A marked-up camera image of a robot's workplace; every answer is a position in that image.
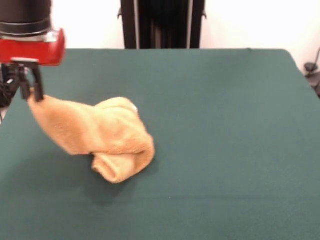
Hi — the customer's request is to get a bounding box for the dark green table cloth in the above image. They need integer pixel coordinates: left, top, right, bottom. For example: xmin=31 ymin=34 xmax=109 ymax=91
xmin=0 ymin=48 xmax=320 ymax=240

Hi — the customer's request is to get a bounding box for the black plug adapter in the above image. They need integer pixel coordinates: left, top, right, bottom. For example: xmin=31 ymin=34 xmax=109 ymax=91
xmin=303 ymin=47 xmax=320 ymax=98

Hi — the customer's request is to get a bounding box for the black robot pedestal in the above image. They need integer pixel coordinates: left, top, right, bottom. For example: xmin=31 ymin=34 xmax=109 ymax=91
xmin=116 ymin=0 xmax=208 ymax=50

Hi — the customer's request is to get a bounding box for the tan terry towel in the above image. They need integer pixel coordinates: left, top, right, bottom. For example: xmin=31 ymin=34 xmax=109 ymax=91
xmin=27 ymin=96 xmax=156 ymax=185

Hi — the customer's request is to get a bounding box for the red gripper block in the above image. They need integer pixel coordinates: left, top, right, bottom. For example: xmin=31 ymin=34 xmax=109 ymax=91
xmin=0 ymin=28 xmax=66 ymax=102

